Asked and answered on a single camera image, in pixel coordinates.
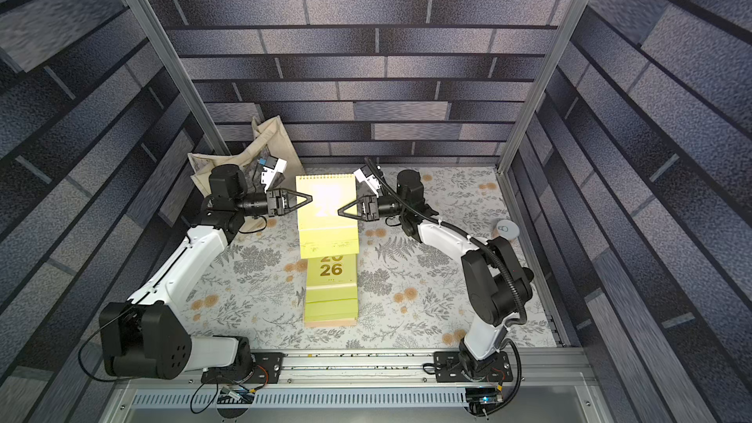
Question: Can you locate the cream canvas tote bag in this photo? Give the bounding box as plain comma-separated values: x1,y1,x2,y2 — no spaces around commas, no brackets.
187,116,301,234

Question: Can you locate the aluminium frame post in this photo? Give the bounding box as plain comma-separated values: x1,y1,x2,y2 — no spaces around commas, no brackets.
496,0,613,172
125,0,230,156

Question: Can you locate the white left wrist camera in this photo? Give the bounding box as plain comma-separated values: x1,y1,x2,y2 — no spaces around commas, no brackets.
258,156,287,192

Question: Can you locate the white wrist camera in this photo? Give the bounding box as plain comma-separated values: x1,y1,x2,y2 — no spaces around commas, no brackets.
354,166,384,197
258,156,287,192

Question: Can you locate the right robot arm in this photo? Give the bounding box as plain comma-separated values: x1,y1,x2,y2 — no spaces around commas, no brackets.
338,160,535,381

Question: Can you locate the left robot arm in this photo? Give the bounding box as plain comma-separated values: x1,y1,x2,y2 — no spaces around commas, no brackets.
99,164,313,383

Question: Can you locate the right aluminium frame post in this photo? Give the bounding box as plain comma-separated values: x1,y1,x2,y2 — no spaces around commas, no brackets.
496,0,613,172

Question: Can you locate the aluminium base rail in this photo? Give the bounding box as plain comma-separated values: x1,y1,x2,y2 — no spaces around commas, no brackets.
116,347,595,392

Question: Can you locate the pink 2026 desk calendar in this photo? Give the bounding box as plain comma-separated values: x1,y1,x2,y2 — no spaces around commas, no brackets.
304,318,358,328

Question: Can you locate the green 2026 calendar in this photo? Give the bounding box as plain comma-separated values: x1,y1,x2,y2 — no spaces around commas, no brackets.
304,255,358,322
296,174,360,260

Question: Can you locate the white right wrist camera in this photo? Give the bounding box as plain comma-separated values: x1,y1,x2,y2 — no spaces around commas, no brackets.
354,166,384,197

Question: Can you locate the left aluminium frame post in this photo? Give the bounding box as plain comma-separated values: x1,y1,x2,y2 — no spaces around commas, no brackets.
125,0,230,156

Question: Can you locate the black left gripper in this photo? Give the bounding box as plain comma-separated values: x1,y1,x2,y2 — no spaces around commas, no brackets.
234,188,313,221

